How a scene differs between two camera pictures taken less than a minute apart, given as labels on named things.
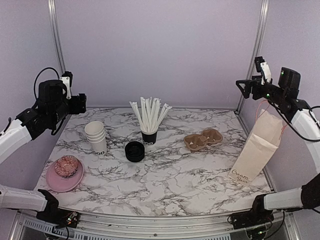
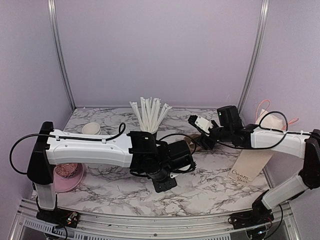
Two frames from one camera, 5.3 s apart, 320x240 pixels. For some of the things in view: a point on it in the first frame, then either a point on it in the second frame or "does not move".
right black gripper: (249, 83) to (206, 143)
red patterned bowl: (66, 166) does not move
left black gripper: (78, 107) to (161, 187)
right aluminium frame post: (256, 45) does not move
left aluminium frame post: (56, 24) does not move
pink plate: (62, 184) does not move
